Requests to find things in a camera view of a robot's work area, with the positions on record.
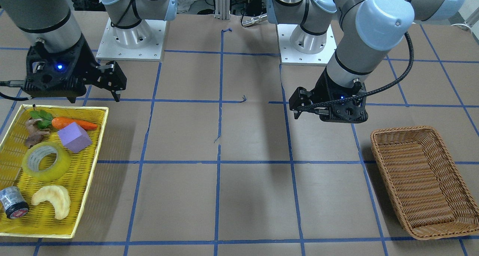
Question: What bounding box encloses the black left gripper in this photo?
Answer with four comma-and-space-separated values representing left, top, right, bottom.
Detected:
289, 68, 369, 123

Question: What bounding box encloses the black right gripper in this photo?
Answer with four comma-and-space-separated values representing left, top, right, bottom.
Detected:
23, 35, 127, 103

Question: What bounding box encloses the yellow tape roll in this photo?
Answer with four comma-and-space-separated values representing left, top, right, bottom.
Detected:
22, 141, 71, 182

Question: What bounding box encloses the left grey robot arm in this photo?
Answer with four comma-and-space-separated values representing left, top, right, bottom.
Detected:
266, 0, 465, 124

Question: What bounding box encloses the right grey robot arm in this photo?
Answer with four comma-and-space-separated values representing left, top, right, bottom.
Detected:
1, 0, 178, 103

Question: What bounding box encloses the orange toy carrot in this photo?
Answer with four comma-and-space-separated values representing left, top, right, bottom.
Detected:
51, 117, 98, 131

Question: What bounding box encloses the purple foam cube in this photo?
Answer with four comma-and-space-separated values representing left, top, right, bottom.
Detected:
58, 122, 92, 153

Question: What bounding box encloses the green leaf toy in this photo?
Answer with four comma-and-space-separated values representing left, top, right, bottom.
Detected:
30, 110, 54, 129

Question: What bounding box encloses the brown ginger root toy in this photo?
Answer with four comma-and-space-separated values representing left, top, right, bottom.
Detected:
24, 118, 50, 148

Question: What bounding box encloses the pale croissant bread toy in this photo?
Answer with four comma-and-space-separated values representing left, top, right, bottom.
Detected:
31, 185, 71, 220

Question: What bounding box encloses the brown wicker basket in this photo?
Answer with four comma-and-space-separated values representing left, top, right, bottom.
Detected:
370, 126, 479, 240

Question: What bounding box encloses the small labelled can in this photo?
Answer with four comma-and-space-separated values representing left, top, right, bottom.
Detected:
0, 186, 30, 220

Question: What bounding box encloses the yellow woven tray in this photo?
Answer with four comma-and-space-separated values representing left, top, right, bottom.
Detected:
0, 104, 109, 239

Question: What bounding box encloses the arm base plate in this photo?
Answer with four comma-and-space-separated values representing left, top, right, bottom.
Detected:
96, 19, 169, 62
277, 24, 337, 66

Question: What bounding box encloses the aluminium frame post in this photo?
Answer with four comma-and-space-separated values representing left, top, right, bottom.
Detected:
214, 0, 231, 22

